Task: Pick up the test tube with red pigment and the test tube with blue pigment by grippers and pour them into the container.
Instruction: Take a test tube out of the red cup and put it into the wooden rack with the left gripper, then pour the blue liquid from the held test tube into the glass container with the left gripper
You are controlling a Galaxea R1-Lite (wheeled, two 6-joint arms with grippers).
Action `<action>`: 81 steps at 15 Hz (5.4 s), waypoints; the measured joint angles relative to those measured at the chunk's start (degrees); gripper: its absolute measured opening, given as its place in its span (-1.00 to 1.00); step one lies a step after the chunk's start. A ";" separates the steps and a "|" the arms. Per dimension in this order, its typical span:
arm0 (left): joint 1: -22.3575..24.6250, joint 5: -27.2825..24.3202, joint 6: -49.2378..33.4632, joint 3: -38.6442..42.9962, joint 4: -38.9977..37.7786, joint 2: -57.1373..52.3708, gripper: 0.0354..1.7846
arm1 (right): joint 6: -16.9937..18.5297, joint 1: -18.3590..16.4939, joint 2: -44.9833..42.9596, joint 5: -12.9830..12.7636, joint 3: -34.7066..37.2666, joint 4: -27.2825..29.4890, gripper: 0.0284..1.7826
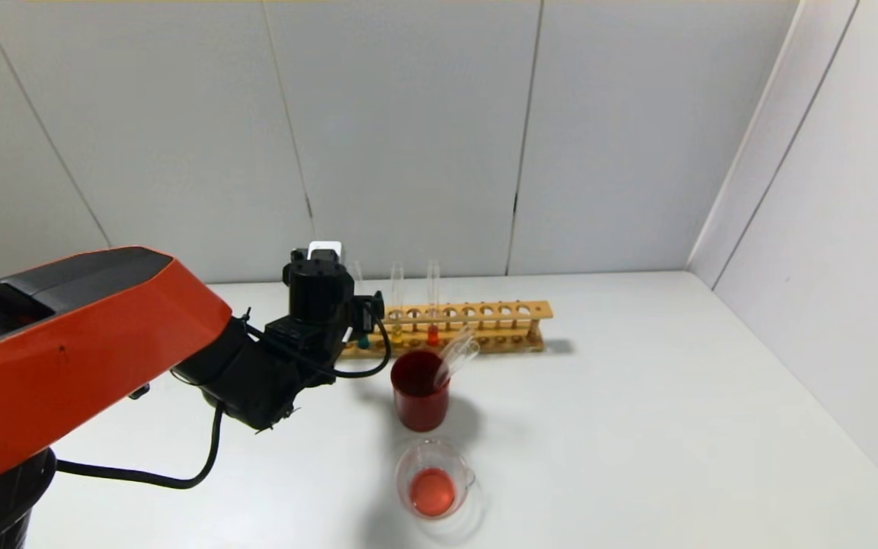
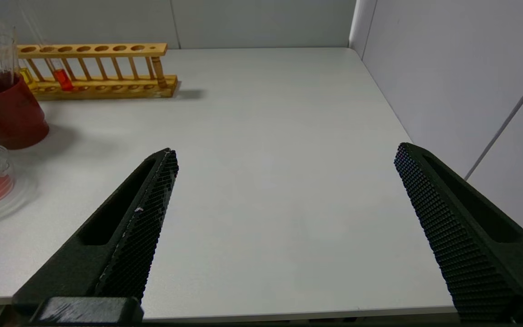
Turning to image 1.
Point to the empty clear test tube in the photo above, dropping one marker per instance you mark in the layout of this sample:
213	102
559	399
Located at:
466	354

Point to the wooden test tube rack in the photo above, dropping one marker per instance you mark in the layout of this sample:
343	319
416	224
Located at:
546	310

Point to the test tube with orange-red pigment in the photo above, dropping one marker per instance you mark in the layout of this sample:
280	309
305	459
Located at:
454	352

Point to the clear glass beaker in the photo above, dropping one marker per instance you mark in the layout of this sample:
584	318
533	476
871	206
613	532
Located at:
435	488

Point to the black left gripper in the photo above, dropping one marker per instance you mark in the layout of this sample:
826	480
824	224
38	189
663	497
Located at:
367	314

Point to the test tube with blue pigment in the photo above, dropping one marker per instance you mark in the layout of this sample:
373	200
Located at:
363	343

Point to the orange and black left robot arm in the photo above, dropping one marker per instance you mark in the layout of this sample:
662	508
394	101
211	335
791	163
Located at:
65	343

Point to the red plastic cup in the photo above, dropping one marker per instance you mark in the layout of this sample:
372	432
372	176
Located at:
420	404

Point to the test tube with red pigment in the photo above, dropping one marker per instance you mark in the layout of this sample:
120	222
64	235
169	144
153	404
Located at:
433	335

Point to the test tube with yellow pigment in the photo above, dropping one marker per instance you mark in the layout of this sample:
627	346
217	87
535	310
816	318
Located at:
398	335

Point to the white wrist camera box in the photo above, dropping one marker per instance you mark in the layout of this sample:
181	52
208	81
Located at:
325	248

